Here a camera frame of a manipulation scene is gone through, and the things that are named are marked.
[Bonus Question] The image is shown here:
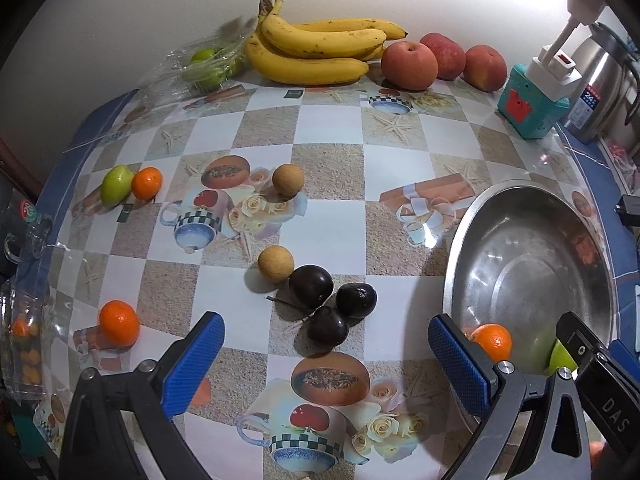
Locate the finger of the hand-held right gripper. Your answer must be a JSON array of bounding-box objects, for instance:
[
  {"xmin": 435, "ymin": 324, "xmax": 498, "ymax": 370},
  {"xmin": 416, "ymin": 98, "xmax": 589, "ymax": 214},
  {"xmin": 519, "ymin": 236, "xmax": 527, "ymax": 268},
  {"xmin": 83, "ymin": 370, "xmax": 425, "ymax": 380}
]
[{"xmin": 556, "ymin": 312, "xmax": 640, "ymax": 456}]

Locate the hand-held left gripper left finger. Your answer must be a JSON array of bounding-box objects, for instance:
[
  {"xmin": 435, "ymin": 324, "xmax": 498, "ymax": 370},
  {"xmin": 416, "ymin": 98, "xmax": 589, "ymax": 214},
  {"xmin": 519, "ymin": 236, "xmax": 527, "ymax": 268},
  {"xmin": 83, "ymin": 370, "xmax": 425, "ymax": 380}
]
[{"xmin": 59, "ymin": 311, "xmax": 226, "ymax": 480}]

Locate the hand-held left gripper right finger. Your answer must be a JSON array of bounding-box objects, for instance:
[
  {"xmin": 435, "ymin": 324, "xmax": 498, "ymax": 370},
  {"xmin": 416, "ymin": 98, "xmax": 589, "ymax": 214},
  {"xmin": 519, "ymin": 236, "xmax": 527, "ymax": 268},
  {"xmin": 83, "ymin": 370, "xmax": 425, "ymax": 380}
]
[{"xmin": 427, "ymin": 313, "xmax": 596, "ymax": 480}]

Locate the orange tangerine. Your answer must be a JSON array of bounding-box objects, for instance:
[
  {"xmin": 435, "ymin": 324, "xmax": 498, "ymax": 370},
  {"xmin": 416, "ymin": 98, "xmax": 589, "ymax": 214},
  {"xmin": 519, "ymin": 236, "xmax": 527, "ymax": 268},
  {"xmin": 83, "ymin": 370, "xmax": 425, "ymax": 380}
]
[
  {"xmin": 131, "ymin": 167, "xmax": 164, "ymax": 199},
  {"xmin": 470, "ymin": 323, "xmax": 513, "ymax": 363},
  {"xmin": 98, "ymin": 300, "xmax": 140, "ymax": 348}
]

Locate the stainless steel bowl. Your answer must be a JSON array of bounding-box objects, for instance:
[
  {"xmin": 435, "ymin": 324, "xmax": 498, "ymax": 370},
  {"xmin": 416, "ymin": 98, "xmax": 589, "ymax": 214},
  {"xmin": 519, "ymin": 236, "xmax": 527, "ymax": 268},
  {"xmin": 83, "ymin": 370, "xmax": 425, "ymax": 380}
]
[{"xmin": 442, "ymin": 180, "xmax": 617, "ymax": 480}]

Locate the dark purple plum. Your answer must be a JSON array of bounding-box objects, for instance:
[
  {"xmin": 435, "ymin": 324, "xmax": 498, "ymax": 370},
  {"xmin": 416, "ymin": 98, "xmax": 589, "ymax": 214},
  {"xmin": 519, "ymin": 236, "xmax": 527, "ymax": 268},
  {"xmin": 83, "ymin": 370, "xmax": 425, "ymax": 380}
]
[
  {"xmin": 335, "ymin": 283, "xmax": 378, "ymax": 319},
  {"xmin": 306, "ymin": 305, "xmax": 350, "ymax": 347},
  {"xmin": 288, "ymin": 265, "xmax": 334, "ymax": 309}
]

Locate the brown round longan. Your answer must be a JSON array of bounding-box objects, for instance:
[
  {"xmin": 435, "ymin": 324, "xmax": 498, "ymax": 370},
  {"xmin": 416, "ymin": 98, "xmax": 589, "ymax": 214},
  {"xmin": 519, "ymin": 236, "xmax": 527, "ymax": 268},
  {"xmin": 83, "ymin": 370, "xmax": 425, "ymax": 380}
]
[
  {"xmin": 272, "ymin": 163, "xmax": 306, "ymax": 198},
  {"xmin": 257, "ymin": 245, "xmax": 292, "ymax": 280}
]

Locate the clear box of kumquats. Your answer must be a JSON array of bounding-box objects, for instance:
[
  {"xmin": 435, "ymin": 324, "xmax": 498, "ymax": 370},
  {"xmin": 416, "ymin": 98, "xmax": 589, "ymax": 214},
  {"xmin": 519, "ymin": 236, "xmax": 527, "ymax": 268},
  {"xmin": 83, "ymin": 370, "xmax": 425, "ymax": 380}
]
[{"xmin": 0, "ymin": 280, "xmax": 57, "ymax": 403}]

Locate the black power adapter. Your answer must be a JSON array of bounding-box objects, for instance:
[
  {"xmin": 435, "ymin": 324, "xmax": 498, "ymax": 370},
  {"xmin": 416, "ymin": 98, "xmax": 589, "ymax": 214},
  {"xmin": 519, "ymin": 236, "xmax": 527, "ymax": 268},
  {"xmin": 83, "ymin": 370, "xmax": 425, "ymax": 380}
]
[{"xmin": 615, "ymin": 195, "xmax": 640, "ymax": 228}]

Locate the clear plastic jar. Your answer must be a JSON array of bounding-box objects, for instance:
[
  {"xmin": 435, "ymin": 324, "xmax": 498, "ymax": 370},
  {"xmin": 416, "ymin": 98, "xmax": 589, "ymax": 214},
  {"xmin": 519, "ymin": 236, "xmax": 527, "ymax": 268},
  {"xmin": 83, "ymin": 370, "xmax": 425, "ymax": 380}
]
[{"xmin": 0, "ymin": 195, "xmax": 55, "ymax": 267}]

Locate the checkered printed tablecloth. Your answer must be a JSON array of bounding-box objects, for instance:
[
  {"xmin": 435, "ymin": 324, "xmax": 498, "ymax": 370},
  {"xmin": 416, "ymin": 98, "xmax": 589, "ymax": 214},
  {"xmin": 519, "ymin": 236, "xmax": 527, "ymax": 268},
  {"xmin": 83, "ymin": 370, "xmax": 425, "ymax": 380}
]
[{"xmin": 15, "ymin": 80, "xmax": 640, "ymax": 480}]

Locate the teal toy box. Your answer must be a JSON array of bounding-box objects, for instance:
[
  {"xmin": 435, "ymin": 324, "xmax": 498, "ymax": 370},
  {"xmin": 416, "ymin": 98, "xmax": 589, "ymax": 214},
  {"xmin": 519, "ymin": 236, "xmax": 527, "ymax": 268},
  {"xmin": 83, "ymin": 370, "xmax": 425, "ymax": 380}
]
[{"xmin": 498, "ymin": 64, "xmax": 571, "ymax": 140}]

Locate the clear bag of green fruit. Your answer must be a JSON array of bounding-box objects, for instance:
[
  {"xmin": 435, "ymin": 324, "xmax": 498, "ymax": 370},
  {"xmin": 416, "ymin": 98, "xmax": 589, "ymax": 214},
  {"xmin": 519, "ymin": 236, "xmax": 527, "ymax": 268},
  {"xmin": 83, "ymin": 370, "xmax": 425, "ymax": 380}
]
[{"xmin": 135, "ymin": 27, "xmax": 258, "ymax": 108}]

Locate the large red apple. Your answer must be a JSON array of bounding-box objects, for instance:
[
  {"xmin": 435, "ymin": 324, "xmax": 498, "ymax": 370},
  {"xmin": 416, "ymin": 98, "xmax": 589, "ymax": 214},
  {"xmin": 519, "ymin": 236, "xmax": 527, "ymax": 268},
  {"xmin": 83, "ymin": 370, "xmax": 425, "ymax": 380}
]
[{"xmin": 381, "ymin": 41, "xmax": 439, "ymax": 92}]

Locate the stainless steel kettle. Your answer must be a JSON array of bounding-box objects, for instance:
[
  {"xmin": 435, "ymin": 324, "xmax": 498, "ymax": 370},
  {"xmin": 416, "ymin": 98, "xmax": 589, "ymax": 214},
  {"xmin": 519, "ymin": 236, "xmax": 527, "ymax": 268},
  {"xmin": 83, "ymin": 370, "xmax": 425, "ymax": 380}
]
[{"xmin": 562, "ymin": 21, "xmax": 640, "ymax": 143}]

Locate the white charger block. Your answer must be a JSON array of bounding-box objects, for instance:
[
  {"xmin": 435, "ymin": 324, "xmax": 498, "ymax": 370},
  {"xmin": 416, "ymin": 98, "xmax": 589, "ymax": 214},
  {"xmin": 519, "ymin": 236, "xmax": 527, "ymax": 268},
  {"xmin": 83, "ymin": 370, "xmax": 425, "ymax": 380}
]
[{"xmin": 529, "ymin": 45, "xmax": 583, "ymax": 106}]

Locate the yellow banana bunch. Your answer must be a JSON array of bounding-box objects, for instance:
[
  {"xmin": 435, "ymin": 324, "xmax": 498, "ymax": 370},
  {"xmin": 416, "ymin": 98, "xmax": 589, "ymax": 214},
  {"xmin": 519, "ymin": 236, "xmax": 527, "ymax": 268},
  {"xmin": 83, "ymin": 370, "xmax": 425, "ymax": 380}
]
[{"xmin": 243, "ymin": 0, "xmax": 408, "ymax": 86}]

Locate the white cable with plug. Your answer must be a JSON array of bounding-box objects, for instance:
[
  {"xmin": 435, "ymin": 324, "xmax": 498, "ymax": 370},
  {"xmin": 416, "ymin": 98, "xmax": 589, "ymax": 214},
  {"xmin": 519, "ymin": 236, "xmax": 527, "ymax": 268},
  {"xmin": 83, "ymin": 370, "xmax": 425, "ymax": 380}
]
[{"xmin": 542, "ymin": 0, "xmax": 606, "ymax": 61}]

